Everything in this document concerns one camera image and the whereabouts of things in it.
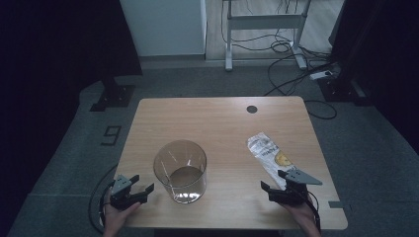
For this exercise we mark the white power strip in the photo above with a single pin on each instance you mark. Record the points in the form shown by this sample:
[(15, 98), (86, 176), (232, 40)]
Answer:
[(320, 75)]

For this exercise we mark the clear bag with yellow print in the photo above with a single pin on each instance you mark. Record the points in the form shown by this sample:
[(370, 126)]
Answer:
[(263, 151)]

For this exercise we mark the white desk frame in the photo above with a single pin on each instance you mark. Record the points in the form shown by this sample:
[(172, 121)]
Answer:
[(263, 22)]

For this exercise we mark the black round table grommet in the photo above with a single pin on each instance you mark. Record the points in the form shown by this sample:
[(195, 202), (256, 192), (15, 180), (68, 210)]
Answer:
[(251, 109)]

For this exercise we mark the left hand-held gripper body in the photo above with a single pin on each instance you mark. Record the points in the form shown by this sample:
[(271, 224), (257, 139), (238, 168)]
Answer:
[(120, 194)]

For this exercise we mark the clear plastic jar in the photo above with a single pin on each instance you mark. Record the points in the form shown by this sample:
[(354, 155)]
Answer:
[(179, 158)]

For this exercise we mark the person's left hand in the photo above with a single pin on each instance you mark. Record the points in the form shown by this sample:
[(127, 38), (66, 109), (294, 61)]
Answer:
[(116, 219)]

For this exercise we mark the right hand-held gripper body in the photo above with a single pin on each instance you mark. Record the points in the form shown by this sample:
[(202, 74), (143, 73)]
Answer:
[(293, 192)]

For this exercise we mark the white cabinet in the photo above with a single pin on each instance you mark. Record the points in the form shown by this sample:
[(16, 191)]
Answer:
[(164, 26)]

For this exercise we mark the person's right hand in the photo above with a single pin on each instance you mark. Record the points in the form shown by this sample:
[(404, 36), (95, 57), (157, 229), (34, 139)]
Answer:
[(303, 217)]

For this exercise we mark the dark curtain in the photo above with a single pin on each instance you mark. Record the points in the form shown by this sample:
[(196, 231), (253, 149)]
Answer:
[(388, 65), (49, 65)]

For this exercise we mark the black stand base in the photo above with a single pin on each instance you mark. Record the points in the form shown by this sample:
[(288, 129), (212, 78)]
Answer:
[(115, 95), (339, 90)]

